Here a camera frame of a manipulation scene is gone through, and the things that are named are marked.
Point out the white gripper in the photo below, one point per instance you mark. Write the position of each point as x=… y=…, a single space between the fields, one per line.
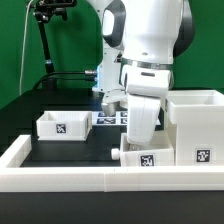
x=142 y=117

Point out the white front drawer tray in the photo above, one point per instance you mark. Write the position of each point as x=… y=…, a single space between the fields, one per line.
x=160 y=152

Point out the white drawer tray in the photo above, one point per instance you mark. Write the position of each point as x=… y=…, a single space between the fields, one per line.
x=64 y=125
x=160 y=152

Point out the white drawer cabinet box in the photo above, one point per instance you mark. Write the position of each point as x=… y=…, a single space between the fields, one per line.
x=198 y=116

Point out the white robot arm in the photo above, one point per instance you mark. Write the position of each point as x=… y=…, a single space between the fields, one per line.
x=140 y=39

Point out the white rear drawer tray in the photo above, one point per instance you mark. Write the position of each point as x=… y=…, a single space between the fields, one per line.
x=64 y=125

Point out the white marker tag plate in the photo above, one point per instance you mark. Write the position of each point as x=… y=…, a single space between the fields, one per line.
x=118 y=119

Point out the black camera stand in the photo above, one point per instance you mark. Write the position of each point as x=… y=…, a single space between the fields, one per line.
x=44 y=11

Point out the white U-shaped border frame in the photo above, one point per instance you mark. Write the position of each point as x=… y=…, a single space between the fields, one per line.
x=15 y=178

